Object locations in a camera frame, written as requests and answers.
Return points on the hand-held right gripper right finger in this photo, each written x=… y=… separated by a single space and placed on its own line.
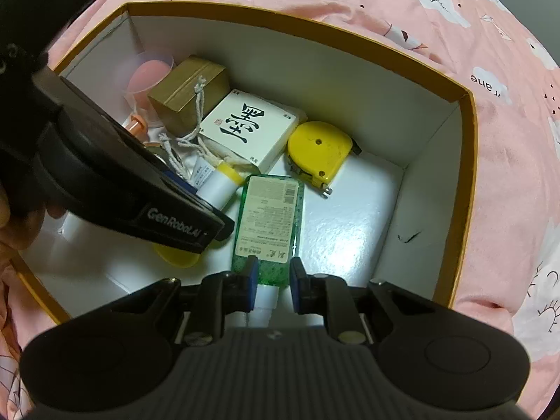
x=297 y=288

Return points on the yellow round lid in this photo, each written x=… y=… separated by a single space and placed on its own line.
x=175 y=259

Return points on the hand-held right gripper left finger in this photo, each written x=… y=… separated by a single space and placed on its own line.
x=251 y=286

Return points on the clear plastic cup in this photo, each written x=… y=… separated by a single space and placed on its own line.
x=135 y=100

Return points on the person's left hand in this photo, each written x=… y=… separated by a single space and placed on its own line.
x=17 y=232

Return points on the yellow tape measure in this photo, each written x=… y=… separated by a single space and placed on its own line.
x=319 y=148

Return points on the green bottle with white cap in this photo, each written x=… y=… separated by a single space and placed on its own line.
x=267 y=227

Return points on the white box with gold rim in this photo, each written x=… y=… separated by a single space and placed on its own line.
x=372 y=227

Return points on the white tube with yellow band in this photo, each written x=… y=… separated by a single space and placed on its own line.
x=216 y=188

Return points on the brown cardboard box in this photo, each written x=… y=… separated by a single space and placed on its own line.
x=192 y=78

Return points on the white box with black print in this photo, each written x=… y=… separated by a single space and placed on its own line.
x=249 y=127

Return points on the pink cloud print bedsheet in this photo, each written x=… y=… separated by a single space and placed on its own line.
x=503 y=183

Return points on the pink makeup sponge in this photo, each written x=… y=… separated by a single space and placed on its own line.
x=151 y=76

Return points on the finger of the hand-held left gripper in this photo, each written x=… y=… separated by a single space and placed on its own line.
x=179 y=183

